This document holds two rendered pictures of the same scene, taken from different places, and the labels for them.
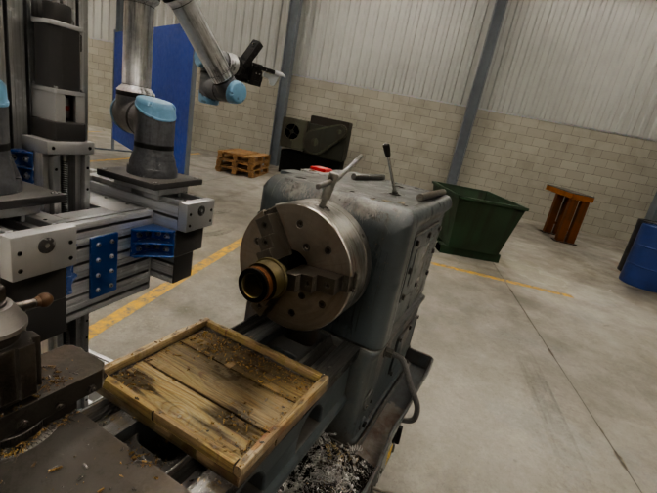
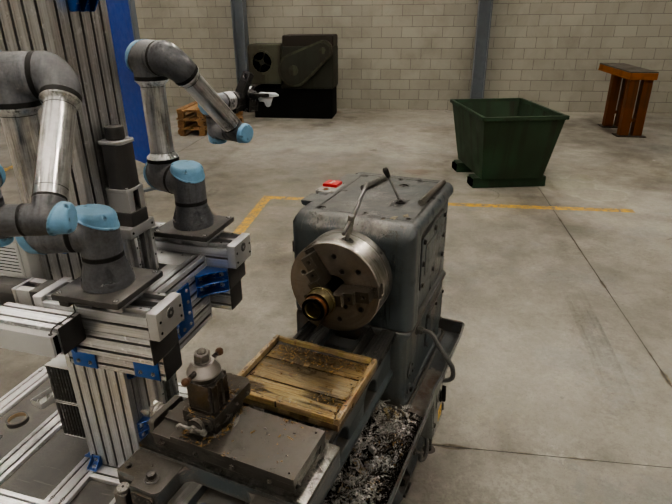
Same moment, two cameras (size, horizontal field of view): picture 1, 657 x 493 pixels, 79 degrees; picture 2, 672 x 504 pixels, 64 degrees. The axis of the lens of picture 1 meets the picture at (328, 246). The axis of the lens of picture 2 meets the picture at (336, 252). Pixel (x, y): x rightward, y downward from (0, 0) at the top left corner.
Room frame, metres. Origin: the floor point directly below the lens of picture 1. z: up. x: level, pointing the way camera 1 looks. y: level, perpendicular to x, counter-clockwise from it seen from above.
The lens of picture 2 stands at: (-0.64, 0.07, 1.89)
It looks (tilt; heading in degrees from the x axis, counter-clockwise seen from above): 24 degrees down; 0
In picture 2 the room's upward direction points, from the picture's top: 1 degrees counter-clockwise
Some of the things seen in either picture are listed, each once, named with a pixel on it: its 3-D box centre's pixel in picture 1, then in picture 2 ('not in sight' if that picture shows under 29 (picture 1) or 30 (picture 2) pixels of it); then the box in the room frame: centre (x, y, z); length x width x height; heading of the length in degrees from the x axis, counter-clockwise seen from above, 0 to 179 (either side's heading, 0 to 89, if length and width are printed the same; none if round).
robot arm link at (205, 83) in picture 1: (212, 88); (219, 129); (1.54, 0.53, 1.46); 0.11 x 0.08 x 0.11; 52
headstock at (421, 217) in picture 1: (356, 241); (376, 241); (1.30, -0.09, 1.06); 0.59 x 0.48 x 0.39; 156
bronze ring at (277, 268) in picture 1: (265, 280); (319, 303); (0.79, 0.12, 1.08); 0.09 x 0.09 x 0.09; 66
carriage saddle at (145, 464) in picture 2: not in sight; (228, 468); (0.32, 0.33, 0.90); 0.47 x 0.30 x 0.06; 66
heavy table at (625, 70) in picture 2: (560, 212); (620, 97); (8.75, -4.82, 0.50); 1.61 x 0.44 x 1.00; 172
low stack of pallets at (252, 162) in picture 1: (243, 161); (211, 116); (8.98, 2.23, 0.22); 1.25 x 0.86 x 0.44; 174
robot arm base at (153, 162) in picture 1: (153, 158); (192, 211); (1.26, 0.60, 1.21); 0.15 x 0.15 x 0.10
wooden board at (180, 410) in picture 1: (218, 381); (304, 377); (0.68, 0.17, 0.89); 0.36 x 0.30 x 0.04; 66
